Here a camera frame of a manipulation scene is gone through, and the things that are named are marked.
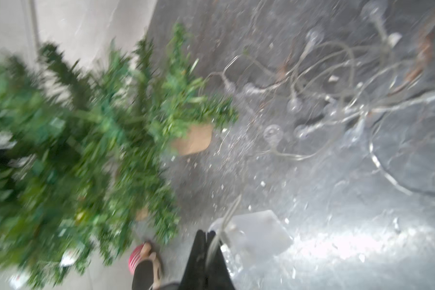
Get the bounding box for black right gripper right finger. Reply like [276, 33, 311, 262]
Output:
[210, 232, 235, 290]

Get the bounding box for small green christmas tree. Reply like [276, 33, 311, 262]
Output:
[0, 23, 238, 290]

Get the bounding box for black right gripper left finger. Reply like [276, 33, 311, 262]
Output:
[178, 230, 208, 290]

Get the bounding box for clear plastic battery box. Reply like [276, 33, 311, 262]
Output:
[220, 210, 293, 280]

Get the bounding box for clear bulb string light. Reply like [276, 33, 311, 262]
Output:
[202, 0, 435, 200]

